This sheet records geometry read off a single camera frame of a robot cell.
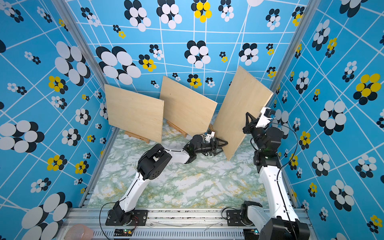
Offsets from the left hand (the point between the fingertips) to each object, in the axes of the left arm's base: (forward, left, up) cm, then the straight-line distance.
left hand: (228, 146), depth 85 cm
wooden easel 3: (+12, +9, +2) cm, 15 cm away
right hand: (+4, -7, +23) cm, 24 cm away
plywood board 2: (+22, +23, +7) cm, 33 cm away
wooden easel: (+15, +64, -9) cm, 67 cm away
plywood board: (+20, +57, +7) cm, 61 cm away
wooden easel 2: (+21, +33, -8) cm, 40 cm away
